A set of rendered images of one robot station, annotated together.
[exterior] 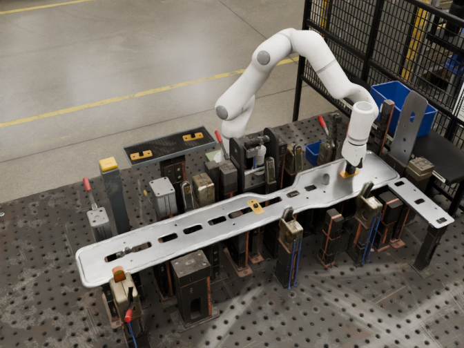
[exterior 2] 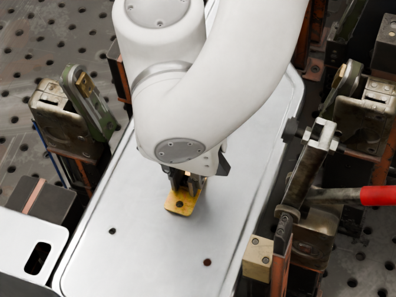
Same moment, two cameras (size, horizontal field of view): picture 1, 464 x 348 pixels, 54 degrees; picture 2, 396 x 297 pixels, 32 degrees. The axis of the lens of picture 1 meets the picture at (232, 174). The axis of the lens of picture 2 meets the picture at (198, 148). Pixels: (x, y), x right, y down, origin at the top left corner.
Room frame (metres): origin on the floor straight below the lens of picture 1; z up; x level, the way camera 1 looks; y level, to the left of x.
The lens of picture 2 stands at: (1.86, -0.76, 1.81)
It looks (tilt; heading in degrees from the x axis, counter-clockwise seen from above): 59 degrees down; 143
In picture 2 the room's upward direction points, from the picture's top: 7 degrees counter-clockwise
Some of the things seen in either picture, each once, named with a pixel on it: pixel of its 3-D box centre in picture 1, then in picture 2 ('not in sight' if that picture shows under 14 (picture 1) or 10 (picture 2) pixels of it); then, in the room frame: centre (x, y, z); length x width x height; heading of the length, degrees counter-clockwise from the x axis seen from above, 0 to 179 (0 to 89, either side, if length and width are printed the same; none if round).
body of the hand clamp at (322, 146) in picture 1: (324, 173); (303, 262); (1.65, -0.44, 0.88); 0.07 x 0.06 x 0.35; 26
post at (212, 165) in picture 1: (213, 198); not in sight; (1.45, 0.08, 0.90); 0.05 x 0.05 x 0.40; 26
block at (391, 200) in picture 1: (382, 221); (65, 243); (1.37, -0.66, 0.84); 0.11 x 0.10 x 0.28; 26
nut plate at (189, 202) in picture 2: (349, 171); (187, 183); (1.50, -0.51, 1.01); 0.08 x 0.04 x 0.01; 116
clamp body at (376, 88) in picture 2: (289, 179); (354, 162); (1.60, -0.27, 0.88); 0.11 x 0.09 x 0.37; 26
